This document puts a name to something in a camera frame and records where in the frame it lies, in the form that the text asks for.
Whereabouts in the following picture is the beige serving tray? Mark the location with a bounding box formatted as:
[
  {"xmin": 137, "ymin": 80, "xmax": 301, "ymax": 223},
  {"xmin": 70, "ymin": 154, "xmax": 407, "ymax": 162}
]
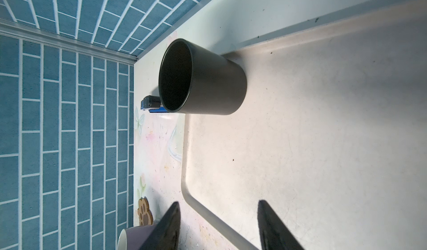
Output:
[{"xmin": 181, "ymin": 0, "xmax": 427, "ymax": 250}]

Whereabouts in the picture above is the paw print coaster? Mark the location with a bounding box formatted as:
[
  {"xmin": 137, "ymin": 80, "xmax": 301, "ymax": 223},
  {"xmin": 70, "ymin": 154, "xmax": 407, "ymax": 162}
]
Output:
[{"xmin": 137, "ymin": 197, "xmax": 154, "ymax": 226}]

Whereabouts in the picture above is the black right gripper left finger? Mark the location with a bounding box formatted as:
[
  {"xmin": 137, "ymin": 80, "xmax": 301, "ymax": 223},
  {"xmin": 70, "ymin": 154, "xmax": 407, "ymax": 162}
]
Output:
[{"xmin": 139, "ymin": 202, "xmax": 181, "ymax": 250}]

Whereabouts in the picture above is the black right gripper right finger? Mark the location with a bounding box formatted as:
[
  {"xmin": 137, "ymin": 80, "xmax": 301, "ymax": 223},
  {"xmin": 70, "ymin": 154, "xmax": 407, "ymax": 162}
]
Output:
[{"xmin": 258, "ymin": 200, "xmax": 304, "ymax": 250}]

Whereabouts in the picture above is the black mug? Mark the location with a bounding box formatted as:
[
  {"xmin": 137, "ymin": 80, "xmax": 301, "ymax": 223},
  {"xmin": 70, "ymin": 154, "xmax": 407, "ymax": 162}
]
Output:
[{"xmin": 159, "ymin": 39, "xmax": 248, "ymax": 115}]

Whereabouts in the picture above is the lavender mug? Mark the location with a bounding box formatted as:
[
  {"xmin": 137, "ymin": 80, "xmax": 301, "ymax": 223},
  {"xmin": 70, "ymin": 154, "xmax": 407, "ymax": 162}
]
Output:
[{"xmin": 116, "ymin": 224, "xmax": 156, "ymax": 250}]

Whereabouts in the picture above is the blue black stapler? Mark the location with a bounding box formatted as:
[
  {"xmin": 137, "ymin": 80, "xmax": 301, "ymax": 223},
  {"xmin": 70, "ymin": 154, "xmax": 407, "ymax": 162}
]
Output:
[{"xmin": 141, "ymin": 95, "xmax": 168, "ymax": 113}]

